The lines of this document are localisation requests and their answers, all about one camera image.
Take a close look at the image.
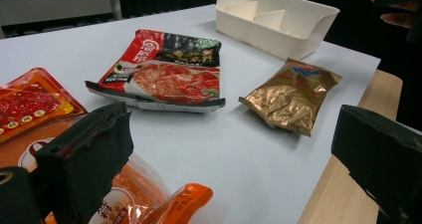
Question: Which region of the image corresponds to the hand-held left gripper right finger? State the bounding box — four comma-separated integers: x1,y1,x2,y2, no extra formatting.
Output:
331,105,422,224

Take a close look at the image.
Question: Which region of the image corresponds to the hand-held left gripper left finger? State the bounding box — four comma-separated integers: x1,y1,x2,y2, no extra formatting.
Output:
34,102,134,224

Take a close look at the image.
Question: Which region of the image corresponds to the gold foil packet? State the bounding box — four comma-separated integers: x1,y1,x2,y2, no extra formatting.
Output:
238,58,342,137

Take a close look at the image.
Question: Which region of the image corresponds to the red and black sauce packet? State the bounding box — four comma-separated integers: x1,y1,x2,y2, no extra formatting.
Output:
85,29,227,113

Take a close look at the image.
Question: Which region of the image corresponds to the white plastic bin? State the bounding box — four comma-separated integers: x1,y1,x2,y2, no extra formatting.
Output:
215,0,341,61

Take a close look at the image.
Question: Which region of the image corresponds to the orange and white sauce packet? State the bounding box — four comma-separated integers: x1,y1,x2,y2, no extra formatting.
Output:
0,116,214,224

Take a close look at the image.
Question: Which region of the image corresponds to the red and orange sauce packet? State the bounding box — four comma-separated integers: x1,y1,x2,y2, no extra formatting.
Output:
0,67,89,144

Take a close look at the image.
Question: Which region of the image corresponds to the white metal stand frame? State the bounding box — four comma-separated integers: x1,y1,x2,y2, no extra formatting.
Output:
0,0,122,28

